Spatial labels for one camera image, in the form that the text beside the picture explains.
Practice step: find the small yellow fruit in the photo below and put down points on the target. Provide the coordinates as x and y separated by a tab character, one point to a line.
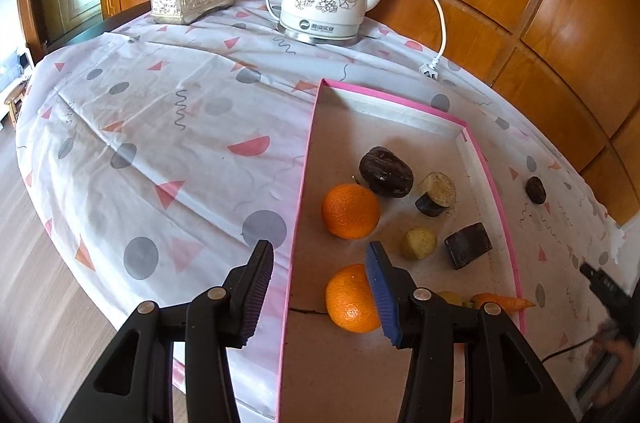
450	298

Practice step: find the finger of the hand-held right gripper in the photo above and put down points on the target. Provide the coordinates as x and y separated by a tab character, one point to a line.
602	285

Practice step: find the round dark sugarcane piece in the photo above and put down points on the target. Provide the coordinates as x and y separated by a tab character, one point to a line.
436	193

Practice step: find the pink-rimmed shallow cardboard tray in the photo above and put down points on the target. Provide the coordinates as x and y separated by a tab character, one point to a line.
340	353

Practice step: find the white patterned tablecloth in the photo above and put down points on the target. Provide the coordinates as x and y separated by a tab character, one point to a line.
150	128

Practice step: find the silver kettle base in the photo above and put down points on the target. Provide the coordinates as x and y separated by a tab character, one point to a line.
320	39

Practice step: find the small wooden stool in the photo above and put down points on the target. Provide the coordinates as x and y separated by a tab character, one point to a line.
15	90

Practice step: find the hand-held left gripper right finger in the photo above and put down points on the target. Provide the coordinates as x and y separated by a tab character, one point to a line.
382	293

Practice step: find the dark brown water chestnut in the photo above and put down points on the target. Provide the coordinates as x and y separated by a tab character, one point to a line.
535	190
385	170

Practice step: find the orange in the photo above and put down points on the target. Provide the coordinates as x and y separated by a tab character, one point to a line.
350	210
350	303

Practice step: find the small carrot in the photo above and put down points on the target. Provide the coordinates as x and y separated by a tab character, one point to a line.
500	301

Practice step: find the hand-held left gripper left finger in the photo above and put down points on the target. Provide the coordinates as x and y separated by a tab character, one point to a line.
257	288

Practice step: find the pale yellow peeled piece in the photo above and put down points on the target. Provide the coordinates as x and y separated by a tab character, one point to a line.
419	244

